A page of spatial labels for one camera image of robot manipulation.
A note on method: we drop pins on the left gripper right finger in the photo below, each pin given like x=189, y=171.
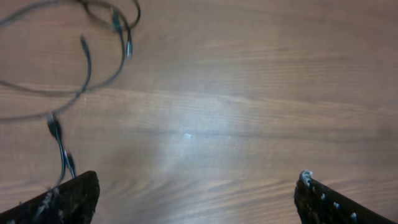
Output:
x=319, y=204

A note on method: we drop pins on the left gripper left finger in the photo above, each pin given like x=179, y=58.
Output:
x=73, y=202

